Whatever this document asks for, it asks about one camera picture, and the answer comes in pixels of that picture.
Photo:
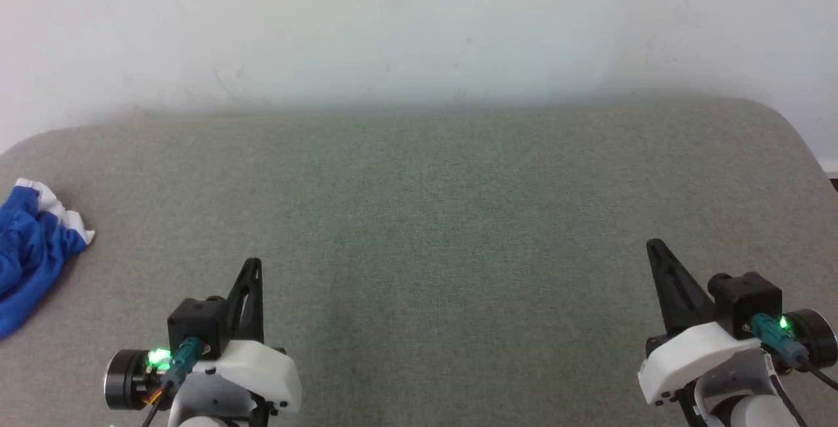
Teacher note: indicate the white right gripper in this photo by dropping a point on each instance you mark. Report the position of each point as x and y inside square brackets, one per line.
[687, 355]

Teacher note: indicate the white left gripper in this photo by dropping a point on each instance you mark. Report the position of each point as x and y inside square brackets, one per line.
[262, 371]

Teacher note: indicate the blue shorts with white stripes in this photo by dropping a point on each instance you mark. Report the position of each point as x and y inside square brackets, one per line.
[26, 250]

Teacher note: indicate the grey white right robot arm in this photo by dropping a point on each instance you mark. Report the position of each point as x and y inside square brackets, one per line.
[740, 407]

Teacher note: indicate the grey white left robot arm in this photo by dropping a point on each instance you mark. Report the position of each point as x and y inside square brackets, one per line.
[124, 381]

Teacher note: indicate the grey fabric sofa cushion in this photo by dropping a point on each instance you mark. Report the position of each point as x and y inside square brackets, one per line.
[419, 250]

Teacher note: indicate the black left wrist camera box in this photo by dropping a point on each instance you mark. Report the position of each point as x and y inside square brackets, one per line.
[196, 322]

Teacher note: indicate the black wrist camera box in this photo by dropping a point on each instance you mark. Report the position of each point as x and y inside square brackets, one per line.
[196, 322]
[746, 299]

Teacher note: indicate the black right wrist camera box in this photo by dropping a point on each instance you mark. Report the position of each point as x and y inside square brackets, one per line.
[746, 299]

